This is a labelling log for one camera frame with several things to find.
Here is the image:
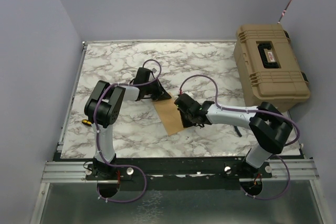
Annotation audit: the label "brown paper envelope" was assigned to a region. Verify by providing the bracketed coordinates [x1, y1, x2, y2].
[153, 97, 185, 136]

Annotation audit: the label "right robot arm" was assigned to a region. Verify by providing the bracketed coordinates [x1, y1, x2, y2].
[174, 93, 293, 177]

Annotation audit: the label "yellow black screwdriver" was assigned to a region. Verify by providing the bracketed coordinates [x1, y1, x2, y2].
[81, 119, 92, 126]

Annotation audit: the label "tan plastic tool case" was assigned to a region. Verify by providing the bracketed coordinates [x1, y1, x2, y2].
[234, 24, 311, 112]

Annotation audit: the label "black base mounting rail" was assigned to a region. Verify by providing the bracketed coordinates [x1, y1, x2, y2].
[54, 153, 279, 192]

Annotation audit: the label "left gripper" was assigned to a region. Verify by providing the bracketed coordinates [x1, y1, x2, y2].
[143, 78, 171, 101]

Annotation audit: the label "aluminium frame rail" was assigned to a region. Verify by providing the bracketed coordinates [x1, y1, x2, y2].
[41, 162, 86, 183]

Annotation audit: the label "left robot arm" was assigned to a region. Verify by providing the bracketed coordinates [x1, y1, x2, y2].
[84, 67, 172, 180]

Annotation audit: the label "blue handled pliers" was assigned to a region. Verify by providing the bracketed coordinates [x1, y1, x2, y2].
[234, 126, 242, 137]

